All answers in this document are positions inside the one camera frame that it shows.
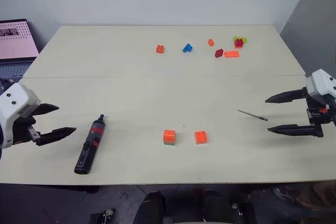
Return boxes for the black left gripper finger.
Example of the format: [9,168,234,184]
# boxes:
[35,127,77,147]
[33,103,60,117]

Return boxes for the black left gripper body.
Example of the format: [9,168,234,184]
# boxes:
[12,115,40,146]

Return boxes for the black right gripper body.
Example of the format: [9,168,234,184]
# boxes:
[305,94,336,138]

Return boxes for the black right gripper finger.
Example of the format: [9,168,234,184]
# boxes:
[265,88,308,104]
[267,123,316,137]

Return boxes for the black red electric screwdriver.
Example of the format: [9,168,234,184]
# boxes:
[74,114,109,175]

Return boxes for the thin metal screwdriver bit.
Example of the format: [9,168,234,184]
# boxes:
[237,109,269,123]

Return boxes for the grey patterned shoe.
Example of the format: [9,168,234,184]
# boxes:
[272,185,299,204]

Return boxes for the flat long orange brick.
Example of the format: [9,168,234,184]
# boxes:
[223,50,240,59]

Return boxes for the laptop with pink screen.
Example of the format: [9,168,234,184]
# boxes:
[0,18,40,83]

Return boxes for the brown mottled fabric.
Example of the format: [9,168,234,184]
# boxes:
[296,181,336,224]

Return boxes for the square orange four-stud brick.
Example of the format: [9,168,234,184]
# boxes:
[194,130,208,145]

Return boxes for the small black wheeled device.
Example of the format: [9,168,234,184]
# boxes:
[88,207,116,224]

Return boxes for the dark rounded shape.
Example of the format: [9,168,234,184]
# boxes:
[201,189,237,224]
[135,190,166,224]

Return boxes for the orange brick on green brick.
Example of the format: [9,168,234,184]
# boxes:
[162,129,176,147]

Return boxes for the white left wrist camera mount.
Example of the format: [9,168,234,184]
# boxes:
[0,82,42,149]

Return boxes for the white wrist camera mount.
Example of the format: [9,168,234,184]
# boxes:
[305,68,336,104]
[0,82,42,149]

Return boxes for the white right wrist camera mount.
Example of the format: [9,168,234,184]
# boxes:
[305,68,336,104]

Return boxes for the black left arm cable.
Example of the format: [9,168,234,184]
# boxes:
[0,77,14,91]

